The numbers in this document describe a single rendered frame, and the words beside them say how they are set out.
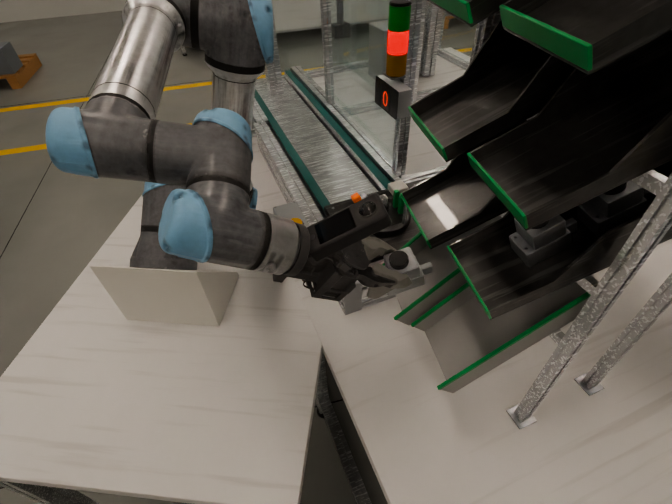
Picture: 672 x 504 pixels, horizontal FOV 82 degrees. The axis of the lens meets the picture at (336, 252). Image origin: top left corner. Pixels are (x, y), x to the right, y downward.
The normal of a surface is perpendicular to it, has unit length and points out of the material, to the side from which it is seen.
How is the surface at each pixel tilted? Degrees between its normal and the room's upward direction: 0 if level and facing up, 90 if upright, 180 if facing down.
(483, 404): 0
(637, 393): 0
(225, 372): 0
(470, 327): 45
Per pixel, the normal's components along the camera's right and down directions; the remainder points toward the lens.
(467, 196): -0.45, -0.57
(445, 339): -0.72, -0.39
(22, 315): -0.04, -0.71
